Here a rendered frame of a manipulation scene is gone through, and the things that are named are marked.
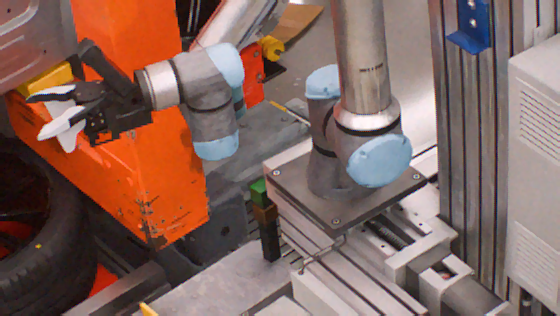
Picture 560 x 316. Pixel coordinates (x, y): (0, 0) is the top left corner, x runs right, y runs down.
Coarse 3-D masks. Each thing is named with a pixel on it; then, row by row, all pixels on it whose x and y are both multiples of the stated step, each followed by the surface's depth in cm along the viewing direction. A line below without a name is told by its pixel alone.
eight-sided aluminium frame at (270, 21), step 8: (280, 0) 322; (288, 0) 324; (272, 8) 322; (280, 8) 324; (272, 16) 323; (280, 16) 325; (264, 24) 322; (272, 24) 324; (256, 32) 322; (264, 32) 323; (184, 40) 311; (248, 40) 321; (256, 40) 323; (184, 48) 307
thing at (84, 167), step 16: (80, 80) 300; (16, 96) 298; (16, 112) 303; (32, 112) 293; (48, 112) 290; (16, 128) 309; (32, 128) 298; (32, 144) 304; (48, 144) 294; (80, 144) 277; (48, 160) 299; (64, 160) 289; (80, 160) 280; (96, 160) 272; (80, 176) 285; (96, 176) 277; (96, 192) 282; (112, 208) 278
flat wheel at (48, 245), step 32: (0, 160) 310; (32, 160) 305; (0, 192) 299; (32, 192) 310; (64, 192) 292; (32, 224) 320; (64, 224) 283; (32, 256) 274; (64, 256) 280; (96, 256) 302; (0, 288) 268; (32, 288) 274; (64, 288) 283
